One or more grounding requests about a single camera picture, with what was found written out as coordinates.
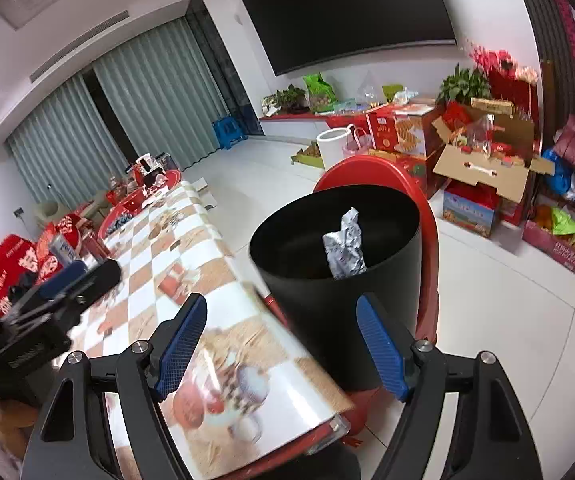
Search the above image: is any silver crumpled foil bag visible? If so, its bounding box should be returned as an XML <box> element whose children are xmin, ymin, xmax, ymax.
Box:
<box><xmin>322</xmin><ymin>208</ymin><xmax>368</xmax><ymax>280</ymax></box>

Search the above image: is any open cardboard box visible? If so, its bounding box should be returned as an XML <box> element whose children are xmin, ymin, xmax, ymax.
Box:
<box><xmin>433</xmin><ymin>115</ymin><xmax>554</xmax><ymax>203</ymax></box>

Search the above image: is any green potted plant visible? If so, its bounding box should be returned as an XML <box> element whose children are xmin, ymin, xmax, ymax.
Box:
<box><xmin>436</xmin><ymin>65</ymin><xmax>491</xmax><ymax>105</ymax></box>

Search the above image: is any blue white carton box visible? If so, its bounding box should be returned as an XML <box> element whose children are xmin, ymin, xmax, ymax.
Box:
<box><xmin>49</xmin><ymin>233</ymin><xmax>78</xmax><ymax>268</ymax></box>

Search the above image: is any red flower bouquet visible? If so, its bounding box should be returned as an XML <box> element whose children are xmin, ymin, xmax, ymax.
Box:
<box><xmin>469</xmin><ymin>42</ymin><xmax>539</xmax><ymax>86</ymax></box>

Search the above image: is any grey window curtain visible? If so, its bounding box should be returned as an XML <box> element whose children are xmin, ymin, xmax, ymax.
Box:
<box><xmin>4</xmin><ymin>18</ymin><xmax>229</xmax><ymax>207</ymax></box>

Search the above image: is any red cookie gift box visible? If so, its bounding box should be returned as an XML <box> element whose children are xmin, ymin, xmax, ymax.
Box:
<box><xmin>365</xmin><ymin>103</ymin><xmax>445</xmax><ymax>157</ymax></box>

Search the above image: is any red round tray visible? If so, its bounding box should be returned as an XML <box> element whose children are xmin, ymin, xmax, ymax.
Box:
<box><xmin>97</xmin><ymin>169</ymin><xmax>181</xmax><ymax>238</ymax></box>

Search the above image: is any red plastic stool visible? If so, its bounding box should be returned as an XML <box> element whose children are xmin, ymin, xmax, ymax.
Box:
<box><xmin>250</xmin><ymin>156</ymin><xmax>439</xmax><ymax>434</ymax></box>

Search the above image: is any white trash can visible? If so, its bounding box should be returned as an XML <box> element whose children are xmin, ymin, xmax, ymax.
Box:
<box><xmin>316</xmin><ymin>128</ymin><xmax>348</xmax><ymax>170</ymax></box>

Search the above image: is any red sofa cover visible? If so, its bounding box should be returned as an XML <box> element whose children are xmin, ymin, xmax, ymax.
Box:
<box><xmin>0</xmin><ymin>212</ymin><xmax>90</xmax><ymax>314</ymax></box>

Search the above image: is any blue plastic stool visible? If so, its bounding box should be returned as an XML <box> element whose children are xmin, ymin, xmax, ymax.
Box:
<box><xmin>213</xmin><ymin>116</ymin><xmax>248</xmax><ymax>150</ymax></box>

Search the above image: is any black trash bin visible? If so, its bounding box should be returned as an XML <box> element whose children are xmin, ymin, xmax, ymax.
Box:
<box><xmin>248</xmin><ymin>184</ymin><xmax>422</xmax><ymax>392</ymax></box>

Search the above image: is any left hand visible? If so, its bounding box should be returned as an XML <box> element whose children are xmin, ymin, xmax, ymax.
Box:
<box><xmin>0</xmin><ymin>324</ymin><xmax>38</xmax><ymax>460</ymax></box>

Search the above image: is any pink gift bag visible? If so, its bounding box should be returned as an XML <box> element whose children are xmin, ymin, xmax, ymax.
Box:
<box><xmin>342</xmin><ymin>124</ymin><xmax>373</xmax><ymax>158</ymax></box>

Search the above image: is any large black television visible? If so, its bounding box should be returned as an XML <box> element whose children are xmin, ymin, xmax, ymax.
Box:
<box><xmin>242</xmin><ymin>0</ymin><xmax>457</xmax><ymax>76</ymax></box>

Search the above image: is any green snack bag on shelf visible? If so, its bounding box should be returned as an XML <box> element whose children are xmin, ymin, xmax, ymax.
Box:
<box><xmin>304</xmin><ymin>73</ymin><xmax>337</xmax><ymax>113</ymax></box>

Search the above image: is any small plant on shelf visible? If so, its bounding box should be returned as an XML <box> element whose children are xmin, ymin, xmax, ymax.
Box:
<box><xmin>274</xmin><ymin>84</ymin><xmax>309</xmax><ymax>115</ymax></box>

